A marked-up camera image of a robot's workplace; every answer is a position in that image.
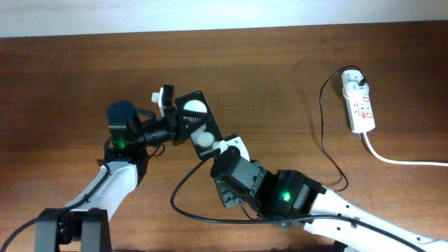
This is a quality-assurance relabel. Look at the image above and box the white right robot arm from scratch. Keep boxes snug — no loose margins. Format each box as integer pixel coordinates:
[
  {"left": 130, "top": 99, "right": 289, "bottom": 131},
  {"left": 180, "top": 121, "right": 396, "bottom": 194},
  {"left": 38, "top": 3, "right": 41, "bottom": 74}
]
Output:
[{"left": 211, "top": 146, "right": 447, "bottom": 251}]

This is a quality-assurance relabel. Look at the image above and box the black charger cable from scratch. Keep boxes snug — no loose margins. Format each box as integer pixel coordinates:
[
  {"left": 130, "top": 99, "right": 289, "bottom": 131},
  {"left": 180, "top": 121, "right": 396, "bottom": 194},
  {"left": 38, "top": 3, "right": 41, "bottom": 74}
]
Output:
[{"left": 169, "top": 65, "right": 368, "bottom": 225}]

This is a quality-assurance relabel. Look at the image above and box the black Galaxy flip phone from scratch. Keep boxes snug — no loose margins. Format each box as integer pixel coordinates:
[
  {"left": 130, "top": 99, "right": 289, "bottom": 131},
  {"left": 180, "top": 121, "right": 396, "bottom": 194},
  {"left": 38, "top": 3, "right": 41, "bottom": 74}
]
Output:
[{"left": 175, "top": 90, "right": 223, "bottom": 160}]

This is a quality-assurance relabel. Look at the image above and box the white USB charger plug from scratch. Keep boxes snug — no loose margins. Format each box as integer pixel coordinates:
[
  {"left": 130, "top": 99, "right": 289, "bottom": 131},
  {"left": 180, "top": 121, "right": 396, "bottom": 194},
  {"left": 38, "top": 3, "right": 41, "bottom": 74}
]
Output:
[{"left": 342, "top": 79, "right": 370, "bottom": 99}]

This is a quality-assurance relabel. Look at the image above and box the white power strip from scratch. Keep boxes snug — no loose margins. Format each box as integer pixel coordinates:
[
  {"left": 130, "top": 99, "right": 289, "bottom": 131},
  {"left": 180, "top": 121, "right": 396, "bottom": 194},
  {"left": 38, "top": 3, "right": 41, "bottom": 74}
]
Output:
[{"left": 342, "top": 70, "right": 375, "bottom": 134}]

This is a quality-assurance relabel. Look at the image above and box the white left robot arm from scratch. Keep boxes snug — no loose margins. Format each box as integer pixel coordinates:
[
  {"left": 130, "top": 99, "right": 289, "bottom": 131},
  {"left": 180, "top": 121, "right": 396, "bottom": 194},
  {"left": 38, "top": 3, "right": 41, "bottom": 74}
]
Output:
[{"left": 34, "top": 98, "right": 211, "bottom": 251}]

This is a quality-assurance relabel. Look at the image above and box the white power strip cord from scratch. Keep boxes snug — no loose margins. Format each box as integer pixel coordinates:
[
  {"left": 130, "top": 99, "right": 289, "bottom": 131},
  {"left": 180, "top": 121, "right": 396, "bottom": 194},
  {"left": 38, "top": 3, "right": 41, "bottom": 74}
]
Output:
[{"left": 360, "top": 132, "right": 448, "bottom": 167}]

